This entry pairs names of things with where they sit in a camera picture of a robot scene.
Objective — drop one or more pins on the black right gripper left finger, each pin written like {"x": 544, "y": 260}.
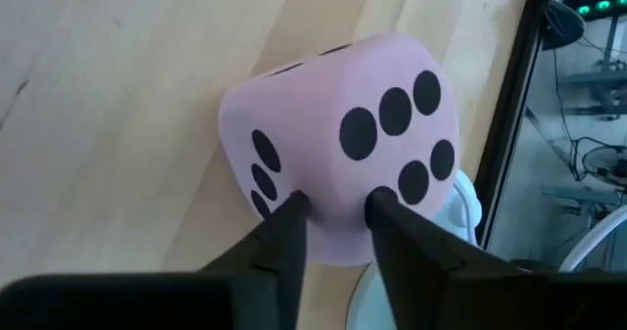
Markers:
{"x": 264, "y": 291}

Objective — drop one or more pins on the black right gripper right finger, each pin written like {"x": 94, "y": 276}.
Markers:
{"x": 431, "y": 291}

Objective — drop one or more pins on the large pink foam die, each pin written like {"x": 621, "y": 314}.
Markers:
{"x": 313, "y": 124}

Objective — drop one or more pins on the black desk fan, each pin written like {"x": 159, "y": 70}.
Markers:
{"x": 607, "y": 166}

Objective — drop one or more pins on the black device green lights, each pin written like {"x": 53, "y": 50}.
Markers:
{"x": 563, "y": 24}

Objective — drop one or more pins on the black aluminium table frame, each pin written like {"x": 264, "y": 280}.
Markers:
{"x": 509, "y": 105}

